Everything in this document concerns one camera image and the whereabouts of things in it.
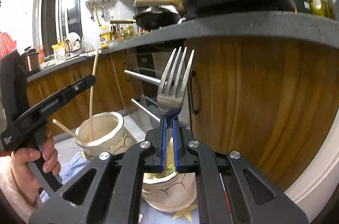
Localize silver metal fork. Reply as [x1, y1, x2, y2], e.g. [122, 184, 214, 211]
[157, 47, 194, 118]

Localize wooden chopstick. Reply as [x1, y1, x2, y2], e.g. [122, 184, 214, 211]
[89, 49, 99, 142]
[52, 119, 85, 142]

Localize pink fuzzy sleeve forearm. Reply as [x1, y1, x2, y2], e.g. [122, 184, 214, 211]
[0, 156, 42, 223]

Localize left hand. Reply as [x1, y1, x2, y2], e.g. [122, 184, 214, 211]
[10, 130, 62, 207]

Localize wooden chopstick in holder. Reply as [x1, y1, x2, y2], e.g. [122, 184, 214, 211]
[52, 119, 85, 142]

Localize dark thermos jar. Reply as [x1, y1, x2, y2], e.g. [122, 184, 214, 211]
[25, 46, 40, 72]

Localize cream ceramic utensil holder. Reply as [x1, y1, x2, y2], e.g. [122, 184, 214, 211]
[74, 111, 198, 213]

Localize blue cartoon tablecloth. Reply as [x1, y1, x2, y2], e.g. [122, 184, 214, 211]
[39, 149, 200, 224]

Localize red plastic bag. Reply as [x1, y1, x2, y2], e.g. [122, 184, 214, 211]
[0, 32, 17, 59]

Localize stainless built-in oven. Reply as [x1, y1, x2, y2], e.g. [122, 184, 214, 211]
[124, 42, 184, 132]

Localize yellow cooking oil bottle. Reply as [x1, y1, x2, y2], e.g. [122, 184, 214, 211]
[99, 26, 112, 50]

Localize black wok wooden handle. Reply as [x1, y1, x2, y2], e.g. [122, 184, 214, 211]
[110, 6, 181, 31]

